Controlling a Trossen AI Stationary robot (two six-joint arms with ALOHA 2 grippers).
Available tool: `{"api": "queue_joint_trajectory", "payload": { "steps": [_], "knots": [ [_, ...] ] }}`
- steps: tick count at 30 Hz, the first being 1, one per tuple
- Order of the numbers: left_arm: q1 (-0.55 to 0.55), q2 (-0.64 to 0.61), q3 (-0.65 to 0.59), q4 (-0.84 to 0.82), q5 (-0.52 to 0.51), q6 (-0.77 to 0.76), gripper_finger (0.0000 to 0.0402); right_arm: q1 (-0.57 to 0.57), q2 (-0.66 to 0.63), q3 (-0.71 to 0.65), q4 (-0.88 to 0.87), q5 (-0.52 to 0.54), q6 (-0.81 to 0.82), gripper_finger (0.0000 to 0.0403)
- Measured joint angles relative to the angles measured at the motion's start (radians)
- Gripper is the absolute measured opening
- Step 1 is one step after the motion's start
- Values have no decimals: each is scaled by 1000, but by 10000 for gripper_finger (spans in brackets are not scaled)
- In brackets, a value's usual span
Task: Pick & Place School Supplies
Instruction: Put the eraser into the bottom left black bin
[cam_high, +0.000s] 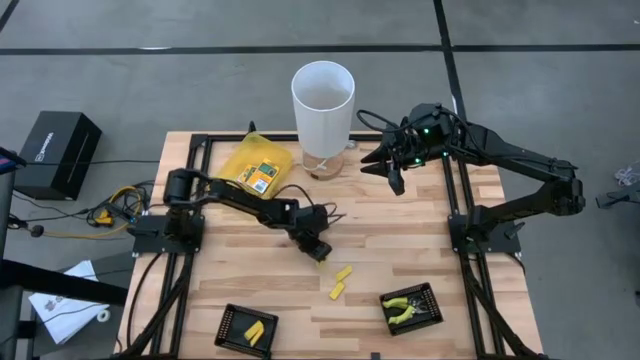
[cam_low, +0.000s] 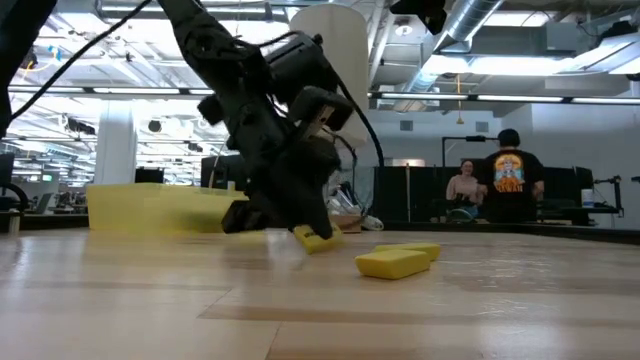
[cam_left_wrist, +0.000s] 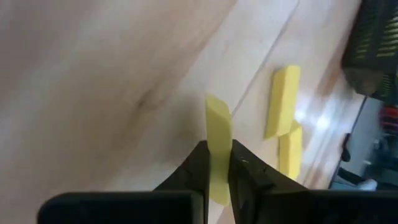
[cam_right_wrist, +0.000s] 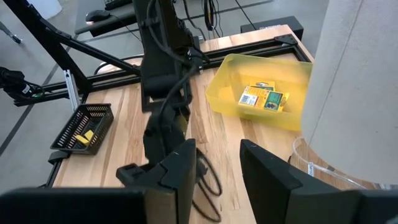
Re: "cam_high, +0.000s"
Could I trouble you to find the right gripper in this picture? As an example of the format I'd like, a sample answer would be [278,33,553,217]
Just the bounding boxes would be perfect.
[359,129,445,198]

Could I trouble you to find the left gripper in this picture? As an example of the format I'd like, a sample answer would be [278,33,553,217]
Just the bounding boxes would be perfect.
[288,227,335,265]

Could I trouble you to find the yellow handled pliers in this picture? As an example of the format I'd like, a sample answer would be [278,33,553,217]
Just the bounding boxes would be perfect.
[388,303,430,326]
[381,296,426,312]

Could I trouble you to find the yellow translucent plastic bin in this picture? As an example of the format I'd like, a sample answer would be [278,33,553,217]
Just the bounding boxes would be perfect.
[215,131,296,202]

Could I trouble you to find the black slotted plastic basket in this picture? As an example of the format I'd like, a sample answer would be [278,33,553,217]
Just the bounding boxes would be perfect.
[214,302,280,359]
[378,281,445,337]

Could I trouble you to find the dark grey chair base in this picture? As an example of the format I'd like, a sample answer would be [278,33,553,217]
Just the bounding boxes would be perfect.
[594,180,640,210]

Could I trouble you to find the white paper sheets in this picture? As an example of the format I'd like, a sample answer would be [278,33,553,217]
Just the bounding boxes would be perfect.
[28,259,110,346]

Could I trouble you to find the dark side desk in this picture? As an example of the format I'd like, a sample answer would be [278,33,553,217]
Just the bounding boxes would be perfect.
[0,257,130,360]

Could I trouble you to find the black cardboard box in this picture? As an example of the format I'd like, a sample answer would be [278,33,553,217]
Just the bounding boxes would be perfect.
[13,110,103,201]

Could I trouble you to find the dark device with blue edge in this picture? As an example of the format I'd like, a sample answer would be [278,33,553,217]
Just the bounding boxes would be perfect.
[0,146,27,176]

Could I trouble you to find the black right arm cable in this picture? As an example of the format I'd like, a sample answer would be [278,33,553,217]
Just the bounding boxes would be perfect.
[355,108,416,136]

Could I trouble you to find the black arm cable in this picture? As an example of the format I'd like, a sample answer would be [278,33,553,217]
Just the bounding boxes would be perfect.
[355,108,416,136]
[276,183,347,227]

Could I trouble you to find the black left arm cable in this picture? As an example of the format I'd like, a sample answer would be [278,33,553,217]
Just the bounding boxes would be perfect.
[276,183,347,227]

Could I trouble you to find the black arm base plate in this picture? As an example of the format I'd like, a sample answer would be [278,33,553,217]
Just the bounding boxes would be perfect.
[132,214,206,255]
[447,214,522,254]

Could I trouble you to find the black cable bundle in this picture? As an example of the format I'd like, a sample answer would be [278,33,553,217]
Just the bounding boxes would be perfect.
[458,252,549,360]
[115,249,199,360]

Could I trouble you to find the thin black floor cable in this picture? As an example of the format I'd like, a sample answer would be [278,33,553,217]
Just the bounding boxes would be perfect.
[27,158,161,167]

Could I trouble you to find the white cable bundle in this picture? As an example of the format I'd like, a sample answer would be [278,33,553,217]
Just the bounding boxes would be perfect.
[613,160,640,187]

